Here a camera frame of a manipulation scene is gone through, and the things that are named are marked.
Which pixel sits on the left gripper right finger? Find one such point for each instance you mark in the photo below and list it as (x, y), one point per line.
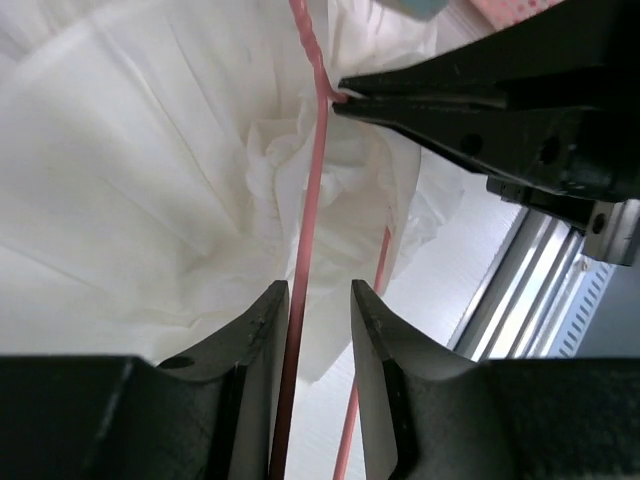
(429, 413)

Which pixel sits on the white pleated skirt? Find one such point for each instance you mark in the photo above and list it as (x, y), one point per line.
(154, 160)

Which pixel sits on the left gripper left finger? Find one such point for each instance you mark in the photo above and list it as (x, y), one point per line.
(205, 413)

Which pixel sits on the colourful floral patterned garment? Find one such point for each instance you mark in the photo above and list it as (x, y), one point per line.
(421, 10)

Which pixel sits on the white plastic basket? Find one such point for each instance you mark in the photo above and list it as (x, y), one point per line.
(472, 20)

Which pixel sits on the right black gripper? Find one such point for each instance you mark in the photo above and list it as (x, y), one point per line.
(571, 147)

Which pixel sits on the pink wire hanger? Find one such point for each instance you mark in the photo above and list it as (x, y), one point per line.
(325, 94)

